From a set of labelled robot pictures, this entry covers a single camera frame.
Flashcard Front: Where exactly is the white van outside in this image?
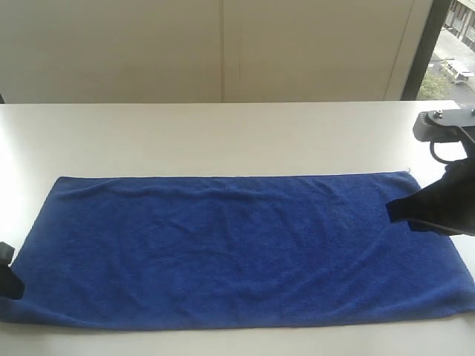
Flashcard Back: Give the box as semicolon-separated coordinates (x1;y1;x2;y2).
445;59;474;85

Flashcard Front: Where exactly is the blue microfiber towel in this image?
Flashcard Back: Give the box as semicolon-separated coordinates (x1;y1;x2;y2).
1;171;474;331

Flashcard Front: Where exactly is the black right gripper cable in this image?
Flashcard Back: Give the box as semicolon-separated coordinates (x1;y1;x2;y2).
429;125;475;164

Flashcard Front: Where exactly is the dark window frame post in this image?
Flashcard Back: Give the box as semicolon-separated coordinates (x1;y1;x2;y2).
400;0;451;101

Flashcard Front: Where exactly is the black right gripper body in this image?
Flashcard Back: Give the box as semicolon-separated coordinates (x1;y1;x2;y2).
413;108;474;178

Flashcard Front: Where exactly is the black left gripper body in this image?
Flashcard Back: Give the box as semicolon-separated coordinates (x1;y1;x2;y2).
0;241;15;266

